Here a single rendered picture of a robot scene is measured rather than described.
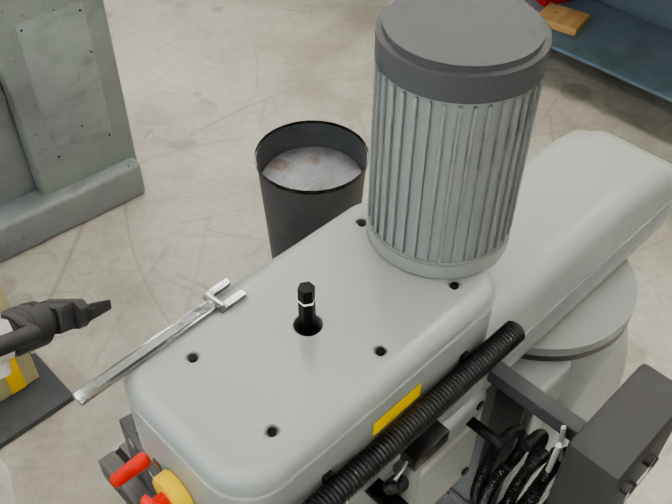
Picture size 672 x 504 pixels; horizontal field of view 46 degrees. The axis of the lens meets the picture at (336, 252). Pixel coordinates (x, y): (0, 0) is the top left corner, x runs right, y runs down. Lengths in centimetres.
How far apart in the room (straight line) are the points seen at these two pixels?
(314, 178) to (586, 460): 243
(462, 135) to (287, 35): 452
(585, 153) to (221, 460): 94
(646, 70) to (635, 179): 343
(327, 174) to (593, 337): 210
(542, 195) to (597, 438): 46
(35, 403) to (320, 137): 160
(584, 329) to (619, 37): 383
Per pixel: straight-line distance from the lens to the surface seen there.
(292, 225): 331
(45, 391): 342
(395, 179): 98
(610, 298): 157
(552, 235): 136
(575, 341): 148
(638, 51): 511
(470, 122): 91
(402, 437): 102
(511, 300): 126
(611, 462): 115
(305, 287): 96
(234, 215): 400
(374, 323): 101
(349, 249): 110
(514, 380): 130
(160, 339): 101
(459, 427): 133
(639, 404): 122
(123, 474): 113
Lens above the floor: 266
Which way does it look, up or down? 45 degrees down
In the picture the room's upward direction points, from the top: straight up
